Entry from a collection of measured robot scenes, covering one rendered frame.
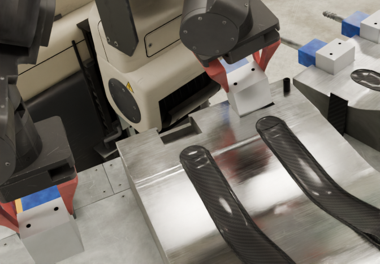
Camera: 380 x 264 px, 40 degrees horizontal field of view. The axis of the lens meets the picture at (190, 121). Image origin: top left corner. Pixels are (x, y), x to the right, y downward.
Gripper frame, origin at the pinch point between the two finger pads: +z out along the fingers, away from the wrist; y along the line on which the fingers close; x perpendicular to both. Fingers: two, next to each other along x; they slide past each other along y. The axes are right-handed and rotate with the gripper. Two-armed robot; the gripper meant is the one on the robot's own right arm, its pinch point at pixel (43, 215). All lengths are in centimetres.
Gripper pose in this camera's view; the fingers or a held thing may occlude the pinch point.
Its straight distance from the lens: 57.2
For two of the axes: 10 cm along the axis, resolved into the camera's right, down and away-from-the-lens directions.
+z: 1.4, 7.4, 6.6
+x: -3.5, -5.8, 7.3
